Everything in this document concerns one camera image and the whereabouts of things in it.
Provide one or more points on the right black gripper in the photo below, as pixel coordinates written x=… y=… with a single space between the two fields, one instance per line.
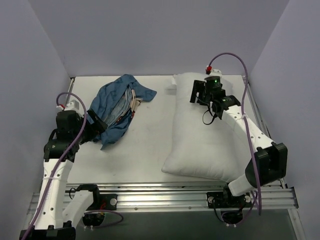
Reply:
x=197 y=90

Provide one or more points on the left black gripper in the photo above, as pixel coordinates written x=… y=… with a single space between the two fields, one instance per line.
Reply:
x=96 y=124

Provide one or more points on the blue patterned pillowcase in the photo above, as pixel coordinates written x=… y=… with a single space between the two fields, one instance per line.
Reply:
x=116 y=104

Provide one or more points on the white pillow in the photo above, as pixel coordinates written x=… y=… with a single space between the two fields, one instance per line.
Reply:
x=202 y=147

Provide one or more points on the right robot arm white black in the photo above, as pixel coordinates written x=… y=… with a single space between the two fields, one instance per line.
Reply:
x=231 y=110

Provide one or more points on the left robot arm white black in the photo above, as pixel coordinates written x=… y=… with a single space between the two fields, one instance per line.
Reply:
x=51 y=221

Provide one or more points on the aluminium left side rail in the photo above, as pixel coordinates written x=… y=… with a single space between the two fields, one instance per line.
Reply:
x=59 y=147

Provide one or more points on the aluminium rail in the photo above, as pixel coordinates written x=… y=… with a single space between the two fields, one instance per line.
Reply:
x=265 y=130
x=59 y=147

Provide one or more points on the aluminium right side rail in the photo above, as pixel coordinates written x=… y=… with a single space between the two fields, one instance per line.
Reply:
x=265 y=130

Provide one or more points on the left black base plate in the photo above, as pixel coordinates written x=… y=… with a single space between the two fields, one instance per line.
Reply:
x=107 y=202

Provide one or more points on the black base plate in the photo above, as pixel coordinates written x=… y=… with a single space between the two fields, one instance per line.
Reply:
x=225 y=200
x=107 y=202

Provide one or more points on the aluminium front rail frame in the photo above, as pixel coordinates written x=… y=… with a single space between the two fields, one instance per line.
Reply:
x=187 y=196

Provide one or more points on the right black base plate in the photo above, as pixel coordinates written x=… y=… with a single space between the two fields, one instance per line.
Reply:
x=225 y=200

